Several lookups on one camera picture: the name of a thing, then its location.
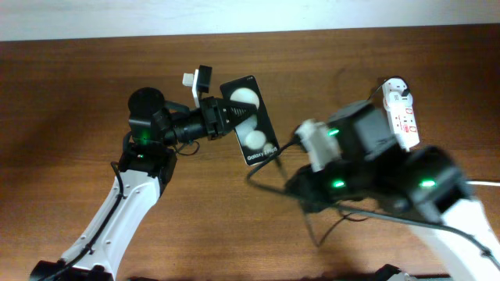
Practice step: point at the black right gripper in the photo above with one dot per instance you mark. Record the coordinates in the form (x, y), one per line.
(316, 195)

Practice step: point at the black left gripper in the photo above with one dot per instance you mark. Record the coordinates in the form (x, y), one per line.
(212, 112)

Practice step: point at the black Galaxy flip phone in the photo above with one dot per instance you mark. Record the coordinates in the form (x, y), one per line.
(255, 135)

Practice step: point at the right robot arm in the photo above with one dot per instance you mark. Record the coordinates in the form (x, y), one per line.
(354, 156)

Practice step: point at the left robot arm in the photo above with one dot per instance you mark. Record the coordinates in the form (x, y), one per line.
(158, 130)

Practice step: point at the white charger adapter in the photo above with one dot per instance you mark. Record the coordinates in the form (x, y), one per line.
(394, 101)

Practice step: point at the white power strip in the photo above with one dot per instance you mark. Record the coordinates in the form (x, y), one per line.
(402, 122)

